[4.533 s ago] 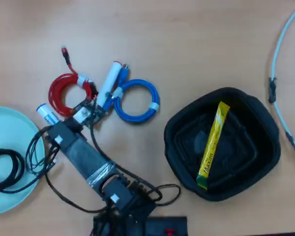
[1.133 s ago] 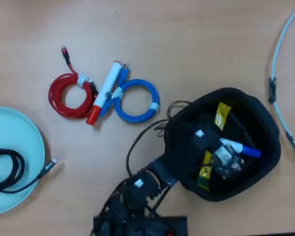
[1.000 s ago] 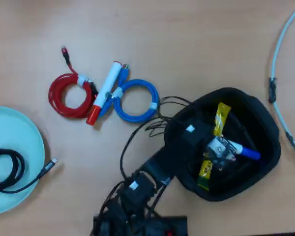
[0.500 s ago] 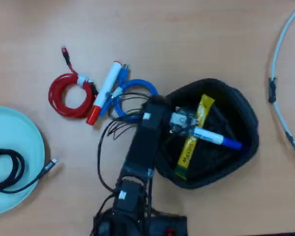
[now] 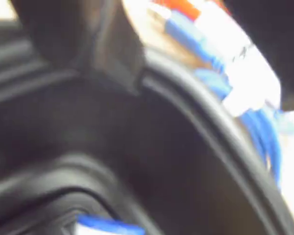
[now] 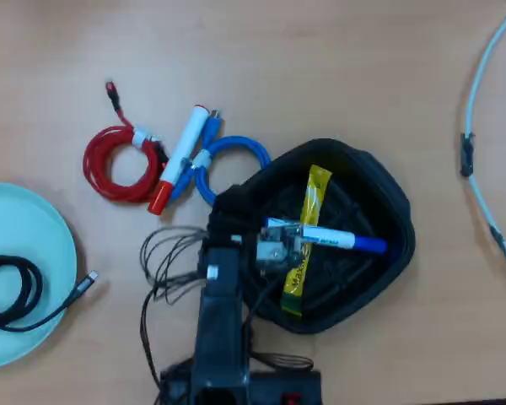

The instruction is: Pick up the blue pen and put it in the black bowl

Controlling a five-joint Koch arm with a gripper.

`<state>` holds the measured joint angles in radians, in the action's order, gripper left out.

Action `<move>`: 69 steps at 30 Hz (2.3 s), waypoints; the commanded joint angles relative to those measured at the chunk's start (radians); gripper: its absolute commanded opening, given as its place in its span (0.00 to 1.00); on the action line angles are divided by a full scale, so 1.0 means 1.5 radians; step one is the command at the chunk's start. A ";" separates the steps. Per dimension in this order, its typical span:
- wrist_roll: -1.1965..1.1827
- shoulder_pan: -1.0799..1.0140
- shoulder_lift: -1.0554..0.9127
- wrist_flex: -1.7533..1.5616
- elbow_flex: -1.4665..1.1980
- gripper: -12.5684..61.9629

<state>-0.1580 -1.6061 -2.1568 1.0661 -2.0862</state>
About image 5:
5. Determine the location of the transparent gripper finger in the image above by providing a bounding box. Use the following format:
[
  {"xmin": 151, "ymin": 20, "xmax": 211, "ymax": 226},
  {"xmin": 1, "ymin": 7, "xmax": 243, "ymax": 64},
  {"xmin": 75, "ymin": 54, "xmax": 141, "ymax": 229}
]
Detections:
[
  {"xmin": 222, "ymin": 0, "xmax": 294, "ymax": 111},
  {"xmin": 11, "ymin": 0, "xmax": 146, "ymax": 95}
]

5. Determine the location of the blue coiled cable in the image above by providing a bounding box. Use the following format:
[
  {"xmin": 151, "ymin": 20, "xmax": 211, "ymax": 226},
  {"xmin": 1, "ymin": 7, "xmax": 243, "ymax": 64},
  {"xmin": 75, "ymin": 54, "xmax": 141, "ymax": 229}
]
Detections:
[{"xmin": 166, "ymin": 17, "xmax": 286, "ymax": 193}]

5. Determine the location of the white marker with red cap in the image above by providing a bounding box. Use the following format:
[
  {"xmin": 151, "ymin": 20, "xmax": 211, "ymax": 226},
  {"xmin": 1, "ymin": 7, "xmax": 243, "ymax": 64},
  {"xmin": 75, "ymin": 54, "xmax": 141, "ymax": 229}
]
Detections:
[{"xmin": 159, "ymin": 0, "xmax": 283, "ymax": 103}]

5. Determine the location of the white and blue pen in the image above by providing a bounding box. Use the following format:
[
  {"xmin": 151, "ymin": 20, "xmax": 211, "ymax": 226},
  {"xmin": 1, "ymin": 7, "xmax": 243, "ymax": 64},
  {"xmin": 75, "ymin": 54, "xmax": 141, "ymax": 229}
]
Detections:
[{"xmin": 75, "ymin": 214, "xmax": 146, "ymax": 235}]

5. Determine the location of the black plastic tray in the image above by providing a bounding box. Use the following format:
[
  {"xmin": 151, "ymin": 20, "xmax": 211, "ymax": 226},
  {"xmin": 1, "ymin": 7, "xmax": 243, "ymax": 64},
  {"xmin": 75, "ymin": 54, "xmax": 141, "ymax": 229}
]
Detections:
[{"xmin": 0, "ymin": 19, "xmax": 294, "ymax": 235}]

